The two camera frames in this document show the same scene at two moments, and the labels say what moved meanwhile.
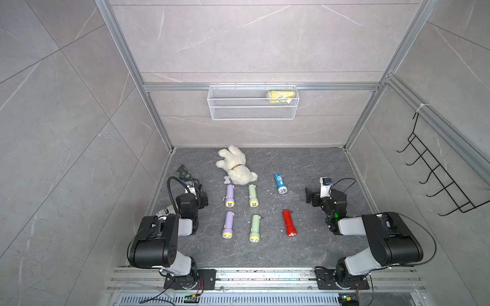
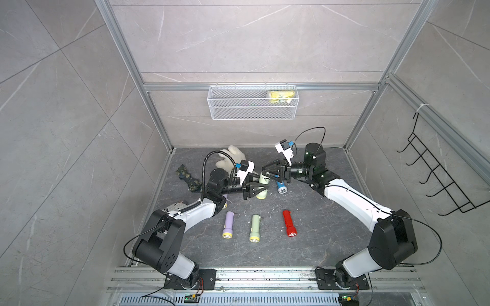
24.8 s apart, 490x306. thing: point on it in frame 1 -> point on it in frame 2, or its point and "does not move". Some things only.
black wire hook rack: (462, 203) does not move
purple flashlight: (229, 220) does not move
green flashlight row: (254, 202) -> (264, 180)
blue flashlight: (279, 177) does not move
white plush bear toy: (233, 163) does not move
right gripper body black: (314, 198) -> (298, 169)
